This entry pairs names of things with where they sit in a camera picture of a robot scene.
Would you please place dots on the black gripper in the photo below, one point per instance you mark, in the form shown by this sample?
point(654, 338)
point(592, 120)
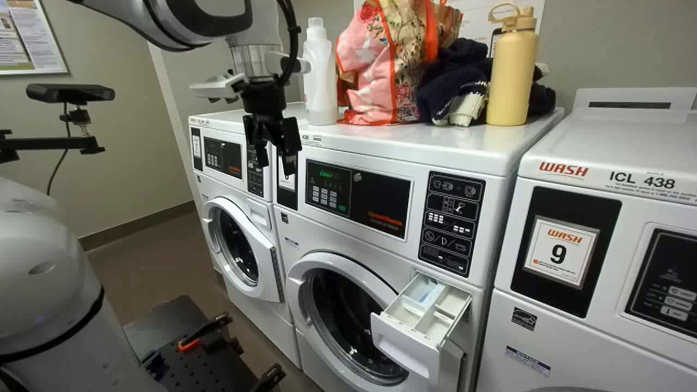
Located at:
point(265, 98)

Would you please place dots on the white detergent tray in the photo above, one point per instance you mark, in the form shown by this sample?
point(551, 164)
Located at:
point(414, 328)

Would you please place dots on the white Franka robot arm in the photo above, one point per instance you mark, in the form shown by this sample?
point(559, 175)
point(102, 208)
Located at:
point(44, 269)

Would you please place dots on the white washer with closed door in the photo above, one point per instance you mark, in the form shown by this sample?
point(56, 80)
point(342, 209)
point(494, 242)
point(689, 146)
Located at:
point(225, 123)

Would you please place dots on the white washer with open tray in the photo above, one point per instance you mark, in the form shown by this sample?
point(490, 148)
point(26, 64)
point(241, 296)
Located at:
point(378, 240)

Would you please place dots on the white detergent bottle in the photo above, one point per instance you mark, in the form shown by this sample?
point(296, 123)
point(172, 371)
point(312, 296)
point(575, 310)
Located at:
point(318, 73)

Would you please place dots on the pink orange laundry bag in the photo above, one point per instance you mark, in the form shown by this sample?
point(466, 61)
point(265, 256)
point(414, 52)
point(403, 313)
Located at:
point(372, 65)

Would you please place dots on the dark navy clothes pile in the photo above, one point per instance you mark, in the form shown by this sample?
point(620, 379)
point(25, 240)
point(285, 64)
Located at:
point(454, 67)

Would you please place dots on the white rolled cloth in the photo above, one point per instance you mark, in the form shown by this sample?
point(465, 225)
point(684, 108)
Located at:
point(469, 110)

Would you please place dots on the black cart platform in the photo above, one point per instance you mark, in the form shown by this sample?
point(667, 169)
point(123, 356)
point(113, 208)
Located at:
point(163, 328)

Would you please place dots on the black perforated board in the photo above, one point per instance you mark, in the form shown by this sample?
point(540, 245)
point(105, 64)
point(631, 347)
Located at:
point(203, 373)

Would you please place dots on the yellow water bottle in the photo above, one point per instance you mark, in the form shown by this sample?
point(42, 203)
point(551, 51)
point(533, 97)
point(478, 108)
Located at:
point(513, 73)

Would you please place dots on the white number nine sticker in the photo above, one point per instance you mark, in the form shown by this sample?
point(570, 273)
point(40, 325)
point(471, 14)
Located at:
point(559, 251)

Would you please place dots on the white washer labelled ICL 438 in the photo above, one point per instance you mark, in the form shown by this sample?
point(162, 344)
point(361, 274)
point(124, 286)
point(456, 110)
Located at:
point(580, 341)

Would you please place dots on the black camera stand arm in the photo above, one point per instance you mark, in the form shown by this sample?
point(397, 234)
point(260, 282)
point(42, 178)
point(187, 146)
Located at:
point(44, 141)

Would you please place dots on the framed wall poster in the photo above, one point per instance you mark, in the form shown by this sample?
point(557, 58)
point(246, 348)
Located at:
point(23, 35)

